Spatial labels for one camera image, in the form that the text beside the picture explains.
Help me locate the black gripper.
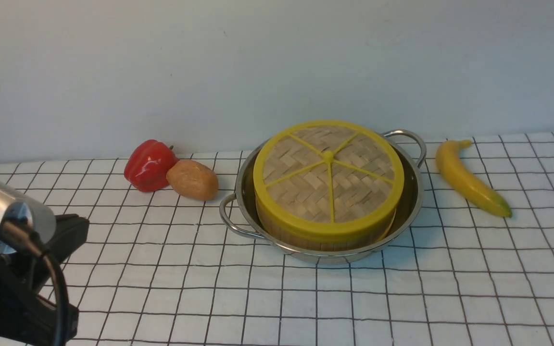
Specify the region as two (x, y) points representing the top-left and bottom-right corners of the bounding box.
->
(0, 214), (90, 346)

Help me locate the bamboo steamer basket yellow rim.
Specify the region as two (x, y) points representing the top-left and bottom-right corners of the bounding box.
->
(256, 201), (397, 251)

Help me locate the woven bamboo steamer lid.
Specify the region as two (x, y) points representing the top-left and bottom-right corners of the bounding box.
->
(252, 120), (405, 243)

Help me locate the stainless steel pot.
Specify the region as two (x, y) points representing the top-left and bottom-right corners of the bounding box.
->
(218, 129), (427, 266)

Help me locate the white grid tablecloth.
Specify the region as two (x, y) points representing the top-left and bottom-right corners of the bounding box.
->
(0, 132), (554, 346)

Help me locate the red bell pepper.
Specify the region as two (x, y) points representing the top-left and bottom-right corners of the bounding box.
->
(124, 139), (179, 193)

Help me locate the brown potato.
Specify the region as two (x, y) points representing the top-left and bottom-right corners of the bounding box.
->
(166, 160), (218, 201)

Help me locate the yellow banana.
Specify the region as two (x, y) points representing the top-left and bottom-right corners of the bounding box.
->
(436, 140), (513, 218)

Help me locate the black camera cable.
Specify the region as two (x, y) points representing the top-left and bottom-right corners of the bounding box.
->
(0, 219), (71, 346)

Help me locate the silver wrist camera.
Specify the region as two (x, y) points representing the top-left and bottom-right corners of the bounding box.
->
(0, 181), (56, 254)

